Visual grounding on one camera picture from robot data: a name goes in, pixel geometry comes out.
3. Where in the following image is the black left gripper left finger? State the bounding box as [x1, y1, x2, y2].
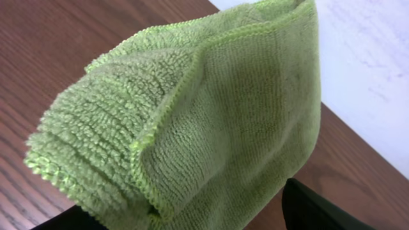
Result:
[31, 205, 107, 230]

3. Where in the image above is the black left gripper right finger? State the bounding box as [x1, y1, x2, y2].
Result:
[282, 178, 374, 230]

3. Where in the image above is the green microfiber cloth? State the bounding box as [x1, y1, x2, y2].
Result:
[25, 1, 321, 229]

